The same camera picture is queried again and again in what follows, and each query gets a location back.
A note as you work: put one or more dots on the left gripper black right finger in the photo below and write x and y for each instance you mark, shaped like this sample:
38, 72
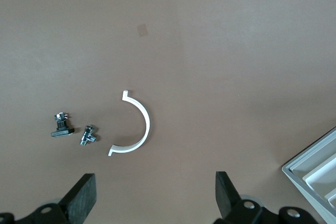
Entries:
227, 195

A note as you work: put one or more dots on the small chrome valve fitting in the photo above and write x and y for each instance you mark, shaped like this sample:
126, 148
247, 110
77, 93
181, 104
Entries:
85, 137

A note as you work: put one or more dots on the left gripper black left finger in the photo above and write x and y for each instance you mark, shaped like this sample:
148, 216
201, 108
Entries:
78, 200

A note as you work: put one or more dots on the white drawer cabinet grey frame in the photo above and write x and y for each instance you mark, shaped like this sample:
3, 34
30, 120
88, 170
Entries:
302, 187

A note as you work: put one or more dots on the black push switch component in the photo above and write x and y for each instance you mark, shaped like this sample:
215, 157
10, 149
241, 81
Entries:
61, 132

